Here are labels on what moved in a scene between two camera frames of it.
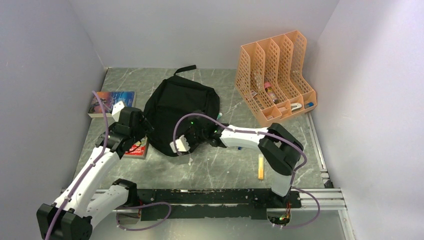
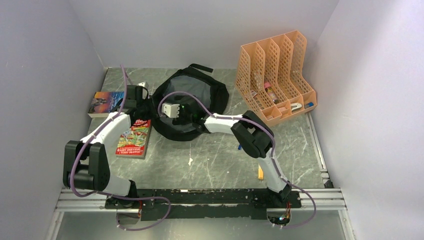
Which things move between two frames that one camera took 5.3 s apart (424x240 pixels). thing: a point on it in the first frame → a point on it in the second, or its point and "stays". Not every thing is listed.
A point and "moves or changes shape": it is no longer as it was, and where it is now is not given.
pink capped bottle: (269, 88) stays
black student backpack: (172, 99) moves or changes shape
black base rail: (246, 204) stays
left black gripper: (144, 127) → (151, 104)
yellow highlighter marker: (260, 167) stays
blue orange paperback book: (108, 100) stays
